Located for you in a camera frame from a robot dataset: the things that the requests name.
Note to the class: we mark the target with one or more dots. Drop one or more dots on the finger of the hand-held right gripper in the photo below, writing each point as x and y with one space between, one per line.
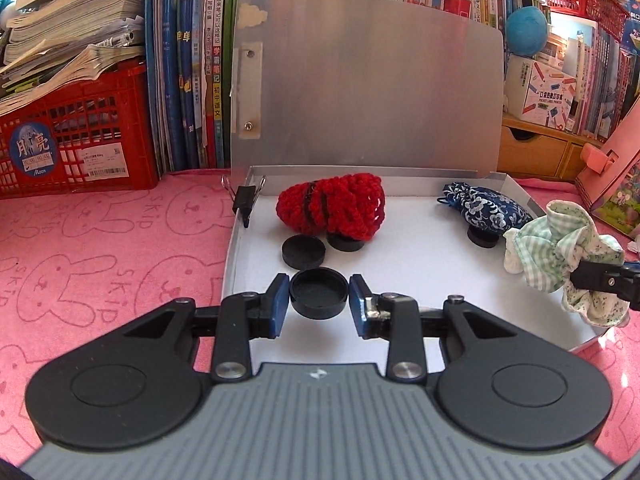
597 275

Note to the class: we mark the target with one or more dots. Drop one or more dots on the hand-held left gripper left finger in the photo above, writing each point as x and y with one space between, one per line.
280 306

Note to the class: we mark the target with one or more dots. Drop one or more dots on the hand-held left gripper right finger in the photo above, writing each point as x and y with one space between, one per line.
357 306

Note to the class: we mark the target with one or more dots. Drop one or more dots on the black hollow round cap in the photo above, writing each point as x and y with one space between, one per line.
319 292

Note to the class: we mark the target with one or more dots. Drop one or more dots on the green checked scrunchie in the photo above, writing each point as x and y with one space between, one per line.
545 250

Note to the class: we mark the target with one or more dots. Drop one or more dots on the red crochet scrunchie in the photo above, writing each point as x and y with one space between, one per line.
340 200

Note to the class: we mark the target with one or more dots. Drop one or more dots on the blue floral scrunchie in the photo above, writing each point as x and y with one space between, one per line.
485 207

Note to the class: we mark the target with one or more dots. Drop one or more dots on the grey cardboard box with lid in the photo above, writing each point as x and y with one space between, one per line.
375 85

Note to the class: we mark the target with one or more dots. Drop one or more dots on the black binder clip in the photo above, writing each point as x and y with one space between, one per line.
245 200

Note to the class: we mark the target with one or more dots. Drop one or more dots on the wooden drawer organizer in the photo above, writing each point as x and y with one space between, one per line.
530 152

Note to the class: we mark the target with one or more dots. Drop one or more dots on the pink rabbit print tablecloth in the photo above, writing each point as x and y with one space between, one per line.
100 260

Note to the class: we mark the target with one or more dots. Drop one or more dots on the white printed carton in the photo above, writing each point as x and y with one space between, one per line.
540 95

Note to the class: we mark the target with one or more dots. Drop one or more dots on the row of pastel spine books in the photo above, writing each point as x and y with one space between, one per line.
600 85

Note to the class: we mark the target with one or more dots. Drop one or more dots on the red plastic crate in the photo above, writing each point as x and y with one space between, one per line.
100 125

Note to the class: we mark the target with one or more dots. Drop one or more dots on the large blue plush toy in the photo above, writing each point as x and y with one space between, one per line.
525 30

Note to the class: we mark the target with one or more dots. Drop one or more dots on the row of upright blue books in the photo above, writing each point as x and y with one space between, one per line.
175 60

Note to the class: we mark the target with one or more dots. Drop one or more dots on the tall stack of worn books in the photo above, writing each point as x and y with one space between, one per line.
75 15

